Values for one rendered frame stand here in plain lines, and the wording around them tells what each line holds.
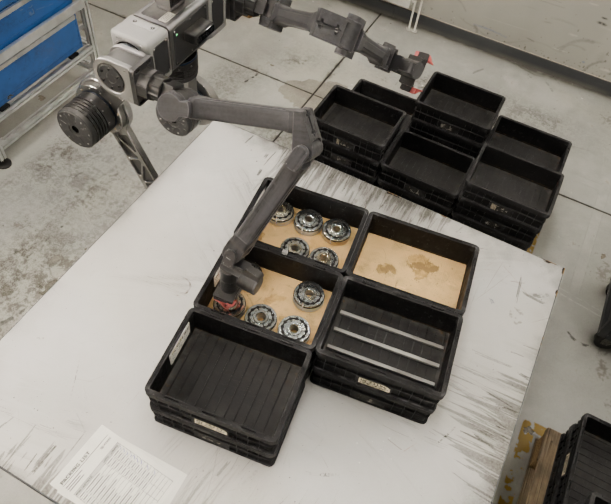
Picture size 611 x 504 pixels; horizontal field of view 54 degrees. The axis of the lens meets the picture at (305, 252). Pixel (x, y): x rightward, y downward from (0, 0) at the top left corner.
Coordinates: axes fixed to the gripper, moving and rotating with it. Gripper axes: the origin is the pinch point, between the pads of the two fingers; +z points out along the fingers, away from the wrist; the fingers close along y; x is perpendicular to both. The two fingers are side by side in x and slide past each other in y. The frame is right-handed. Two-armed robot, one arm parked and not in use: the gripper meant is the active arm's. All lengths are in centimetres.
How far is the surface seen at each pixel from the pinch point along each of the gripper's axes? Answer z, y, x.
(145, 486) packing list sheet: 18, -56, 0
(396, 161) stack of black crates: 53, 138, -29
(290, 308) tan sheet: 5.6, 8.7, -18.0
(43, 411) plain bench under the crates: 20, -48, 39
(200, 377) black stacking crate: 5.7, -24.6, -2.1
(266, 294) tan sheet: 6.0, 10.5, -8.7
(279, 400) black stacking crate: 4.9, -22.0, -26.7
